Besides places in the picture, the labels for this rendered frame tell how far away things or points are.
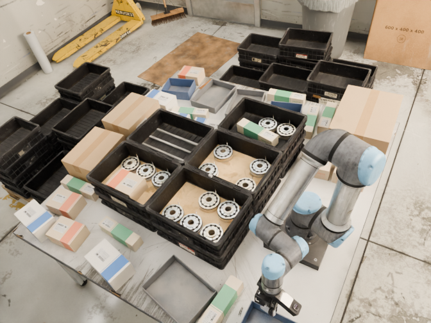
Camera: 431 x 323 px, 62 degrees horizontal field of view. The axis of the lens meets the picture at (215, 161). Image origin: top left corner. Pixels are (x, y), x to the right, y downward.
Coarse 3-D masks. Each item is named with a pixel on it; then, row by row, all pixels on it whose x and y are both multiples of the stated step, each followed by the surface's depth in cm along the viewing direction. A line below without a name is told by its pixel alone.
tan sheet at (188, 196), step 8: (184, 184) 183; (184, 192) 179; (192, 192) 178; (200, 192) 178; (176, 200) 176; (184, 200) 176; (192, 200) 175; (224, 200) 173; (184, 208) 172; (192, 208) 172; (240, 208) 169; (200, 216) 168; (208, 216) 168; (216, 216) 167; (224, 224) 164; (200, 232) 163
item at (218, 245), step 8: (184, 168) 177; (168, 184) 171; (224, 184) 167; (160, 192) 168; (240, 192) 163; (152, 200) 165; (248, 200) 159; (160, 216) 159; (240, 216) 155; (176, 224) 155; (232, 224) 152; (184, 232) 154; (192, 232) 151; (224, 232) 150; (200, 240) 151; (208, 240) 148; (224, 240) 149; (216, 248) 147
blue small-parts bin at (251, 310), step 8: (256, 304) 144; (248, 312) 144; (256, 312) 147; (264, 312) 145; (248, 320) 145; (256, 320) 144; (264, 320) 144; (272, 320) 144; (280, 320) 143; (288, 320) 138
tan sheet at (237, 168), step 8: (208, 160) 192; (232, 160) 190; (240, 160) 189; (248, 160) 189; (224, 168) 187; (232, 168) 186; (240, 168) 186; (248, 168) 185; (224, 176) 183; (232, 176) 183; (240, 176) 182; (248, 176) 181; (256, 184) 178
